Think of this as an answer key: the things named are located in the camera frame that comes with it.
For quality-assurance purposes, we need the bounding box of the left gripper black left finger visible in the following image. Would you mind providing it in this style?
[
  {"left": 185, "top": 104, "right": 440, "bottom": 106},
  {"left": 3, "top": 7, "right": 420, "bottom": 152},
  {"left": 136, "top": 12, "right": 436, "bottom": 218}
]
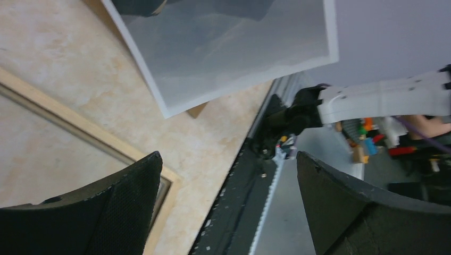
[{"left": 1, "top": 152, "right": 163, "bottom": 254}]

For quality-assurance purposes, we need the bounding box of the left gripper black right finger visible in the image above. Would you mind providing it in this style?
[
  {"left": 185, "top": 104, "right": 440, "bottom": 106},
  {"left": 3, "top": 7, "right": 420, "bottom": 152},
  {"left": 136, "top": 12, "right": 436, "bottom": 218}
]
[{"left": 296, "top": 151, "right": 450, "bottom": 254}]

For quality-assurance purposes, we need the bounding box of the wooden picture frame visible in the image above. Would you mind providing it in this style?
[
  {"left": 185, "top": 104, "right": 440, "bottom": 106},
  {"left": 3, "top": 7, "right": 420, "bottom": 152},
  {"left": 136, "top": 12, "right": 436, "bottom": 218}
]
[{"left": 1, "top": 69, "right": 181, "bottom": 254}]

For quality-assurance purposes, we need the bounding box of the landscape photo print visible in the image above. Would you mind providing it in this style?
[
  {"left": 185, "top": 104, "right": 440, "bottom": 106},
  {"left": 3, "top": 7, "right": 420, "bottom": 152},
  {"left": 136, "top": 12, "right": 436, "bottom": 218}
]
[{"left": 102, "top": 1, "right": 339, "bottom": 118}]

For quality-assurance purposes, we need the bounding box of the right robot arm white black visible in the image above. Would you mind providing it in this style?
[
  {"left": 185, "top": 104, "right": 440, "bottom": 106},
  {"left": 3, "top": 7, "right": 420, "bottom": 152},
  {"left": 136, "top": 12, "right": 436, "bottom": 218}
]
[{"left": 253, "top": 65, "right": 450, "bottom": 159}]

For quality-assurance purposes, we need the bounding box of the colourful clutter behind table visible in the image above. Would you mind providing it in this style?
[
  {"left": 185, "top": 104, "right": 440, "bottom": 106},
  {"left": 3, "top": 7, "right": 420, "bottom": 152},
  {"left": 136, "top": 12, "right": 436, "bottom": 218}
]
[{"left": 335, "top": 115, "right": 450, "bottom": 206}]

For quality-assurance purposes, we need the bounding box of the brown cardboard backing board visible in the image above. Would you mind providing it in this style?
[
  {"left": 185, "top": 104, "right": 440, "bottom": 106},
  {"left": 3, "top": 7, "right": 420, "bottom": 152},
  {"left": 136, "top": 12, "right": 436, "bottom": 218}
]
[{"left": 82, "top": 0, "right": 208, "bottom": 120}]

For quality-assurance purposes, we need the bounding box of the aluminium frame rail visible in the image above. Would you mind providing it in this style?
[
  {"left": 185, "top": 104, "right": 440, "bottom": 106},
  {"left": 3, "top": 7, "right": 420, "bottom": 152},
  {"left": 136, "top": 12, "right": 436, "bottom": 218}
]
[{"left": 248, "top": 72, "right": 365, "bottom": 255}]

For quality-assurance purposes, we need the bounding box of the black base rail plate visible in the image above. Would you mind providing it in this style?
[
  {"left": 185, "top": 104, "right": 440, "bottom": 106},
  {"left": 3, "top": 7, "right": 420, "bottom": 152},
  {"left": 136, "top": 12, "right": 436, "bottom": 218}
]
[{"left": 189, "top": 136, "right": 278, "bottom": 254}]

